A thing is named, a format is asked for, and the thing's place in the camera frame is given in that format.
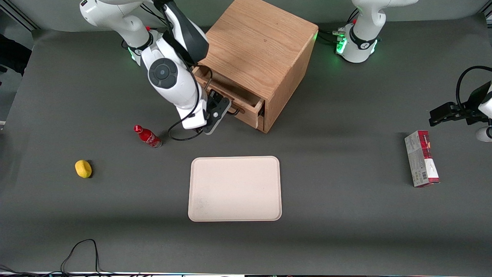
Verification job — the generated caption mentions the aluminium frame rail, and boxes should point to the aluminium frame rail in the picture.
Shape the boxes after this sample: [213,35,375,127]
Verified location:
[0,0,41,32]

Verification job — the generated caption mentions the wooden drawer with keyhole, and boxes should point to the wooden drawer with keyhole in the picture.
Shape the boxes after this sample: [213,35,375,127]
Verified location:
[192,65,266,130]

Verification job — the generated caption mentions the beige plastic tray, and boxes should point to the beige plastic tray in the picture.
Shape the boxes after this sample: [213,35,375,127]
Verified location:
[188,155,283,222]

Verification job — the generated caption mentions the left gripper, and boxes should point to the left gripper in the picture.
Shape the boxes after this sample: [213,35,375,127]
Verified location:
[429,80,492,127]

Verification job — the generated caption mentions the red cola bottle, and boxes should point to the red cola bottle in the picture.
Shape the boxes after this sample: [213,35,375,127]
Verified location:
[133,124,163,149]

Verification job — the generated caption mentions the black looped table cable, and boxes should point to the black looped table cable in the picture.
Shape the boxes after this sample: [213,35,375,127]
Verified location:
[60,239,116,276]

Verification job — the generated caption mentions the grey and red carton box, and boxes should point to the grey and red carton box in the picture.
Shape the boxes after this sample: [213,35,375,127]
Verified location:
[404,130,441,188]

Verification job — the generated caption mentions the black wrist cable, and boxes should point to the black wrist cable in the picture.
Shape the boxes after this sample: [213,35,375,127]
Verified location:
[455,65,492,113]
[167,65,214,142]

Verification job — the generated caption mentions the black left arm base cables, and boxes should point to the black left arm base cables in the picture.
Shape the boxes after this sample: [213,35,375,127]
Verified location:
[317,8,360,46]

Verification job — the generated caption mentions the wooden drawer cabinet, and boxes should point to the wooden drawer cabinet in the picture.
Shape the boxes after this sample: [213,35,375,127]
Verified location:
[192,0,319,134]

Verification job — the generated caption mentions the yellow lemon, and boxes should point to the yellow lemon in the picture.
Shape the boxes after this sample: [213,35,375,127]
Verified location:
[75,160,93,179]

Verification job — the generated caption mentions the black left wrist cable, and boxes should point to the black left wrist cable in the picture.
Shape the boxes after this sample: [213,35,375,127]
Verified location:
[455,65,492,113]

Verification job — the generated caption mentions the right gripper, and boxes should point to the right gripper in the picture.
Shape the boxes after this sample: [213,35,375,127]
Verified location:
[176,89,232,130]

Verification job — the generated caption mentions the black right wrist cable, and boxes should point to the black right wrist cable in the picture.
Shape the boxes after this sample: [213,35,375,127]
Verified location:
[167,65,214,142]

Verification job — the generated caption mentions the dark background object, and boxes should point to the dark background object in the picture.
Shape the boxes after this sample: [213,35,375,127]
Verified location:
[0,34,32,76]

